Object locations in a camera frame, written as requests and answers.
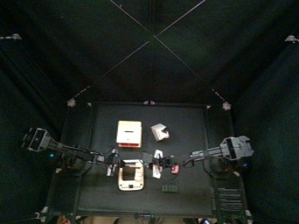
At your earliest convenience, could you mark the white toy knife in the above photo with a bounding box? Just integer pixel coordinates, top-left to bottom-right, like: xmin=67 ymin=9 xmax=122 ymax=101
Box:
xmin=153 ymin=149 xmax=165 ymax=179

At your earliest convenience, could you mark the cream toy cutting board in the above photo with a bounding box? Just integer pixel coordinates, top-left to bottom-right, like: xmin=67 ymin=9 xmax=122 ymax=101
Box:
xmin=117 ymin=158 xmax=146 ymax=192

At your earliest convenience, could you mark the dark green sushi roll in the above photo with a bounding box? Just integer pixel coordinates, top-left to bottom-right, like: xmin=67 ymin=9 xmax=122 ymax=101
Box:
xmin=162 ymin=184 xmax=181 ymax=193

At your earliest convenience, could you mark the small white grey toy block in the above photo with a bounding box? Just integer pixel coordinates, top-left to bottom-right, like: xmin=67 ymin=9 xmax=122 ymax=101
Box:
xmin=150 ymin=122 xmax=173 ymax=142

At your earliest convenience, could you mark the cream box with red edge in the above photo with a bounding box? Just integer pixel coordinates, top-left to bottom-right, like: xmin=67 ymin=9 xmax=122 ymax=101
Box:
xmin=117 ymin=120 xmax=145 ymax=149

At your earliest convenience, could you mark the white table corner bracket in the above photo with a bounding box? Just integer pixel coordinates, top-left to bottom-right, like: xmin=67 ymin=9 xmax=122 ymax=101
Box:
xmin=242 ymin=208 xmax=256 ymax=221
xmin=34 ymin=206 xmax=51 ymax=222

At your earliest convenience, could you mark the thin diagonal brace cord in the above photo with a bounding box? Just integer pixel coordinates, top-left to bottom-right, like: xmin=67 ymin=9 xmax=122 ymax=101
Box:
xmin=73 ymin=0 xmax=207 ymax=100
xmin=109 ymin=0 xmax=227 ymax=103

